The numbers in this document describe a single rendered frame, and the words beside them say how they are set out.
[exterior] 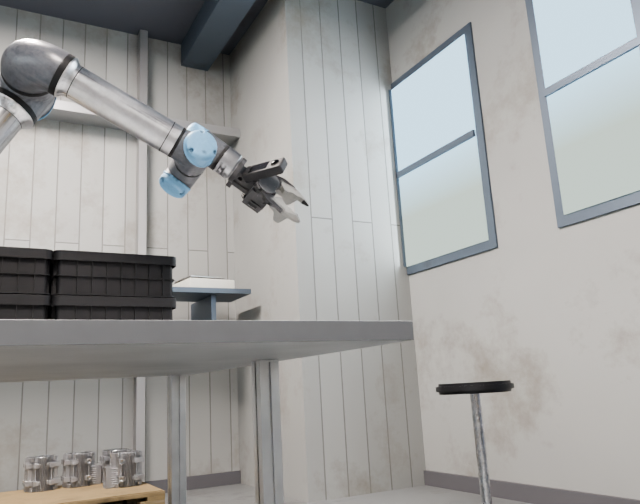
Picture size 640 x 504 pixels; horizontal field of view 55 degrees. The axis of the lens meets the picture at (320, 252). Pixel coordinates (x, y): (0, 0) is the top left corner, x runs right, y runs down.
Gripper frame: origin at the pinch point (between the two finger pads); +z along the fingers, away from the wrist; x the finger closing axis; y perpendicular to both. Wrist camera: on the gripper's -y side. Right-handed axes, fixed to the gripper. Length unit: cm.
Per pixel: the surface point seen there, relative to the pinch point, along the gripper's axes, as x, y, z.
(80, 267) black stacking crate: 33, 28, -36
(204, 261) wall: -156, 225, -2
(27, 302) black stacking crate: 47, 31, -40
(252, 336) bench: 54, -16, 0
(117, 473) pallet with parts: -6, 228, 22
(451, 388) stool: -22, 46, 89
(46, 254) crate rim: 36, 27, -44
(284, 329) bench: 50, -17, 5
